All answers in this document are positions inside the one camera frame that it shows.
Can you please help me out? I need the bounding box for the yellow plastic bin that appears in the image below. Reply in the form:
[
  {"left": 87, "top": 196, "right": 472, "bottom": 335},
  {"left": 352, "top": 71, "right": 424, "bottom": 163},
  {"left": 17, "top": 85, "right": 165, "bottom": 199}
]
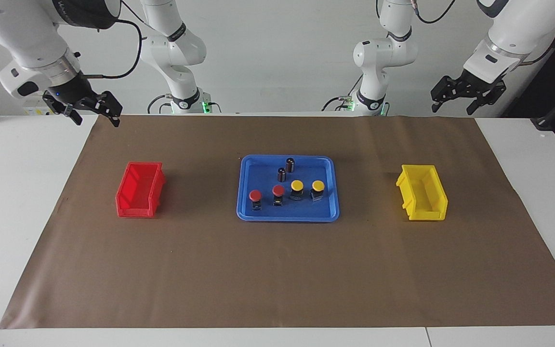
[{"left": 396, "top": 164, "right": 449, "bottom": 222}]

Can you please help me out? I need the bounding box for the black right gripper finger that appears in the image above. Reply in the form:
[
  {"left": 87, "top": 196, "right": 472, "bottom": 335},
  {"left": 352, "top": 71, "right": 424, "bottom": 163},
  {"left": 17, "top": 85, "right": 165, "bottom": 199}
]
[
  {"left": 43, "top": 95, "right": 83, "bottom": 126},
  {"left": 85, "top": 91, "right": 123, "bottom": 128}
]

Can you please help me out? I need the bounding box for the blue plastic tray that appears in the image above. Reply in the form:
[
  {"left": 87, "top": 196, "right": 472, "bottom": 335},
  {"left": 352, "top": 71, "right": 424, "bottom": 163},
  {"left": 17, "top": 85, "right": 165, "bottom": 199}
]
[{"left": 237, "top": 154, "right": 340, "bottom": 222}]

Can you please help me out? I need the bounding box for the red plastic bin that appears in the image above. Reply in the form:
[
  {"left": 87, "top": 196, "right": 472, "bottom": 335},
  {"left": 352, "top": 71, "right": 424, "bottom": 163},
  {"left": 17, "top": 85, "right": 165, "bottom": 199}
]
[{"left": 115, "top": 161, "right": 166, "bottom": 218}]

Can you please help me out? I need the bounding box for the white wall socket strip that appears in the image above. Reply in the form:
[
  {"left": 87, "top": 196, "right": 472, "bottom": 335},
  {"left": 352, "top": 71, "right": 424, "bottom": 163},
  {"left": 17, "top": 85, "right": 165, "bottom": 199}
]
[{"left": 22, "top": 99, "right": 61, "bottom": 116}]

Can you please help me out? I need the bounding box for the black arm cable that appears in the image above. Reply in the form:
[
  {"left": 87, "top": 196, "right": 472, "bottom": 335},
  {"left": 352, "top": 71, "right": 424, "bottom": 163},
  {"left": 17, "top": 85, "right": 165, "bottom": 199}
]
[
  {"left": 412, "top": 0, "right": 479, "bottom": 25},
  {"left": 85, "top": 0, "right": 143, "bottom": 80}
]

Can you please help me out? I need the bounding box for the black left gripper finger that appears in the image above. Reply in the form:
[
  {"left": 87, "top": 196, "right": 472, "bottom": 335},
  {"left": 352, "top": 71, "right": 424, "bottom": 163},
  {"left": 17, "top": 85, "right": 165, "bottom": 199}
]
[
  {"left": 431, "top": 76, "right": 457, "bottom": 114},
  {"left": 466, "top": 84, "right": 507, "bottom": 115}
]

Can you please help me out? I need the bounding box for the brown paper mat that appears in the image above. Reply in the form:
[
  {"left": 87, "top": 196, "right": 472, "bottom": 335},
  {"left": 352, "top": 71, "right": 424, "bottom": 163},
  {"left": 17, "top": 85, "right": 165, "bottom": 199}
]
[{"left": 0, "top": 115, "right": 555, "bottom": 330}]

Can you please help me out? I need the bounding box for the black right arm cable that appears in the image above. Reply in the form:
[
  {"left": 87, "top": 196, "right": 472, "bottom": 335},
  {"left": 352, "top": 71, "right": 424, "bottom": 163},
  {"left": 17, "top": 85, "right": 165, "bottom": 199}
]
[{"left": 85, "top": 0, "right": 143, "bottom": 80}]

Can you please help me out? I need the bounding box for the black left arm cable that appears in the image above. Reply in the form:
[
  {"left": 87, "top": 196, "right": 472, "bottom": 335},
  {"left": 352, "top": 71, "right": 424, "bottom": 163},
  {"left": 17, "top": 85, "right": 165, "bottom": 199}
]
[{"left": 412, "top": 0, "right": 479, "bottom": 25}]

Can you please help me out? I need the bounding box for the black curtain panel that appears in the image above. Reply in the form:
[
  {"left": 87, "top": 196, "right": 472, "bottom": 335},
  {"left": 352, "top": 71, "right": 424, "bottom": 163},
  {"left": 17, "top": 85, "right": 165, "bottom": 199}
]
[{"left": 502, "top": 0, "right": 555, "bottom": 143}]

